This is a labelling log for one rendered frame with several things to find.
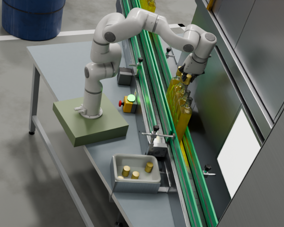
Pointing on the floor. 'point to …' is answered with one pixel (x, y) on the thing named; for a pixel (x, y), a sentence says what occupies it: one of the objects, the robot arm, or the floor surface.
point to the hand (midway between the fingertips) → (188, 77)
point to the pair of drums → (32, 18)
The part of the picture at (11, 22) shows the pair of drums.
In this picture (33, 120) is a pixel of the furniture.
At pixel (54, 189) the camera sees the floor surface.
